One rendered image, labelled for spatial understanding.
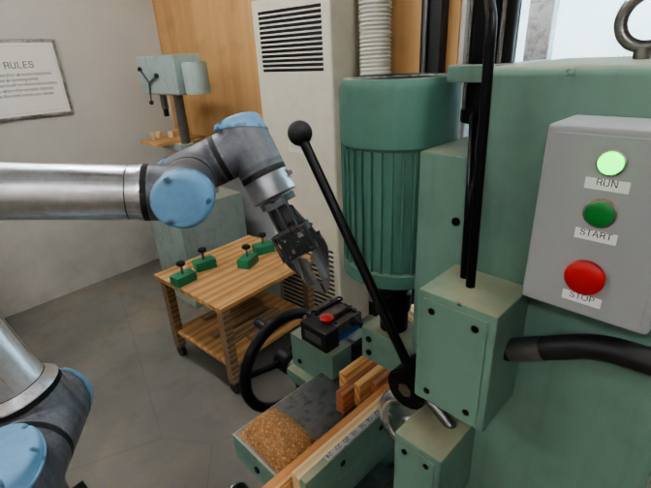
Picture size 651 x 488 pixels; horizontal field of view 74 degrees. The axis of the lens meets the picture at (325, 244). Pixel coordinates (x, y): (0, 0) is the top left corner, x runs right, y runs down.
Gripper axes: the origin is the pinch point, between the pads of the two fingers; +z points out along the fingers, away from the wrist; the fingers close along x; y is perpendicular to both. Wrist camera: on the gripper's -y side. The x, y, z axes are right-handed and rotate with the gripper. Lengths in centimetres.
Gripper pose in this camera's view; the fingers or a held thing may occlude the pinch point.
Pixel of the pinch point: (323, 286)
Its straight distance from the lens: 87.8
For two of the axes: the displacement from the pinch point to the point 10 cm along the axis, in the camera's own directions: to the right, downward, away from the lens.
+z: 4.4, 8.9, 1.2
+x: 8.9, -4.3, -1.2
